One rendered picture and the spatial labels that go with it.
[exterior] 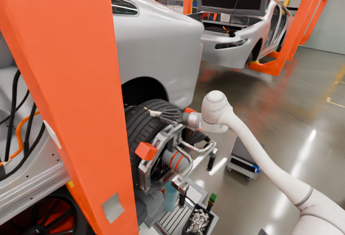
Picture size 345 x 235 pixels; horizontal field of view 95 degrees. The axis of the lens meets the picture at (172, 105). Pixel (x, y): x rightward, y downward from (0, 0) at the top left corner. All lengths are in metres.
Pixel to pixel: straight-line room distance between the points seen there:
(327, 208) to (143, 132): 0.82
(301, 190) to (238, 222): 1.27
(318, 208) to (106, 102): 0.79
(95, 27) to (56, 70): 0.11
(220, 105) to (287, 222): 1.77
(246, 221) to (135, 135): 1.51
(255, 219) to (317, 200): 1.33
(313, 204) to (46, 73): 0.89
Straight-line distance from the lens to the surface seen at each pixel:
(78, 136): 0.43
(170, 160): 1.12
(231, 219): 2.03
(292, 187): 0.84
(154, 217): 1.74
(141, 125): 0.97
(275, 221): 2.22
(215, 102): 0.69
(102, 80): 0.39
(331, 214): 0.85
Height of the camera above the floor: 1.76
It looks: 33 degrees down
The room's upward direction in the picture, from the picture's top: 5 degrees clockwise
